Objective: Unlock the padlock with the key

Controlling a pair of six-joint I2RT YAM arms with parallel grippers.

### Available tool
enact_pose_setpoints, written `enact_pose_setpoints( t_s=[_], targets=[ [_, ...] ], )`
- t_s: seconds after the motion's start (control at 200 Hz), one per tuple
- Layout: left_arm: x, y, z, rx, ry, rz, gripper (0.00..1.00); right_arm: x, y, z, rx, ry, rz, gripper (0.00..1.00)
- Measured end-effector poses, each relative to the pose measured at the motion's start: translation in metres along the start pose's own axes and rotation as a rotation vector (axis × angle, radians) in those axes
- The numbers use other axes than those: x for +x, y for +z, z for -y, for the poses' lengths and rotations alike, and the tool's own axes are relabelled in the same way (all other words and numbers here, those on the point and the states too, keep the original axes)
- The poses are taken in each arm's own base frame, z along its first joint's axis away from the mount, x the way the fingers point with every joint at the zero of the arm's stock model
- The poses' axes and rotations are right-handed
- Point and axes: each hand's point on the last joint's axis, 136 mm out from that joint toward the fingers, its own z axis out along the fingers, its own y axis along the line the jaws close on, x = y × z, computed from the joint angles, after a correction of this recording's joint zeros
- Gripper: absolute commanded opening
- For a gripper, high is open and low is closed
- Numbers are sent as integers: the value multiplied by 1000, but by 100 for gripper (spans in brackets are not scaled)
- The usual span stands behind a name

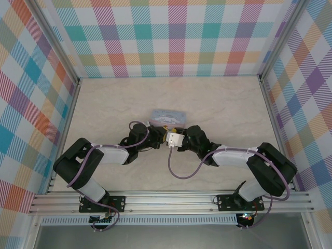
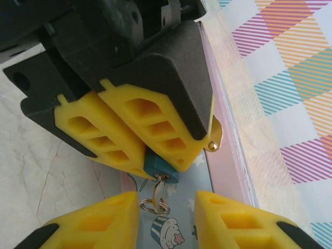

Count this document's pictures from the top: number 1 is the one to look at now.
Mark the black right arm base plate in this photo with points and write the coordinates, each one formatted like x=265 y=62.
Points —
x=223 y=202

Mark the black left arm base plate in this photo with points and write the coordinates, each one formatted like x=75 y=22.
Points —
x=119 y=202

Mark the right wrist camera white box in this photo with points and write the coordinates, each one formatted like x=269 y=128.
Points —
x=176 y=139

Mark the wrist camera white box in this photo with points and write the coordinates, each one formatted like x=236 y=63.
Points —
x=176 y=139

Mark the aluminium mounting rail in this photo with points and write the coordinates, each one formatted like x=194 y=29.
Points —
x=168 y=201

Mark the aluminium frame post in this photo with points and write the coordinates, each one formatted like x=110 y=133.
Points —
x=281 y=39
x=57 y=44

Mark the grey metal panel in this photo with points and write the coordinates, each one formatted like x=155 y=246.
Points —
x=168 y=237

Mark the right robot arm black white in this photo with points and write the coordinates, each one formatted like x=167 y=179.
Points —
x=272 y=168

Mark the aluminium side rail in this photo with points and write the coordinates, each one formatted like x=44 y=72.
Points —
x=66 y=129
x=275 y=124

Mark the blue cartoon tin box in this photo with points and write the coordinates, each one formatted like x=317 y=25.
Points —
x=168 y=117

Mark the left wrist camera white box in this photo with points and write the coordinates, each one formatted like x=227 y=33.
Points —
x=176 y=139

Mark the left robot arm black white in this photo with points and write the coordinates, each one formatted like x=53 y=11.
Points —
x=75 y=168

